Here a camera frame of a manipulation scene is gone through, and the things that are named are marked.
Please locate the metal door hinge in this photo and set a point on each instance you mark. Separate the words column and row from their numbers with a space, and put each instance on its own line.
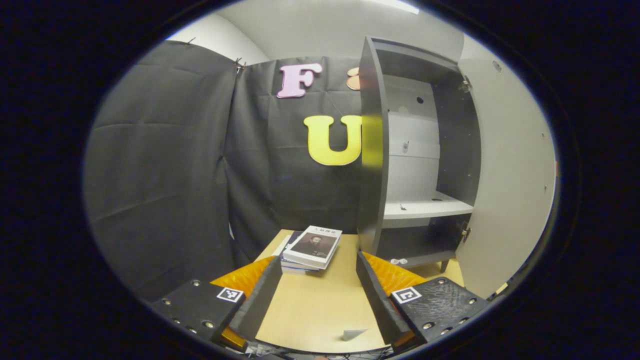
column 466, row 84
column 465, row 232

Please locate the small clear plastic piece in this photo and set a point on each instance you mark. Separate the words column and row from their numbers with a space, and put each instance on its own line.
column 398, row 261

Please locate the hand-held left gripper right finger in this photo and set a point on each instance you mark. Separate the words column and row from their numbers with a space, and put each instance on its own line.
column 380, row 300

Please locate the grey cabinet door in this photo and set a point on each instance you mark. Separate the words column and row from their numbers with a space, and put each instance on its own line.
column 510, row 175

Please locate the dark grey cabinet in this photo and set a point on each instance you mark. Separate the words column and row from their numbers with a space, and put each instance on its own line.
column 370, row 200

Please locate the small grey paper piece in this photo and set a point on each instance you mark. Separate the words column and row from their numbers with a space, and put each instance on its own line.
column 352, row 333

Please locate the white book with portrait cover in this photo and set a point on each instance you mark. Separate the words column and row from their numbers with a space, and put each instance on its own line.
column 315, row 245

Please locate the blue and white book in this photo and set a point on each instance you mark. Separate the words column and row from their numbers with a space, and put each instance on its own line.
column 292, row 267

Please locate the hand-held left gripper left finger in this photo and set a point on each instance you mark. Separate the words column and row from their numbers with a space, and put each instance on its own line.
column 257, row 300

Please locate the black backdrop cloth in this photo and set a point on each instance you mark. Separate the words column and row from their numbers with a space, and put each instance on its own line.
column 160, row 175

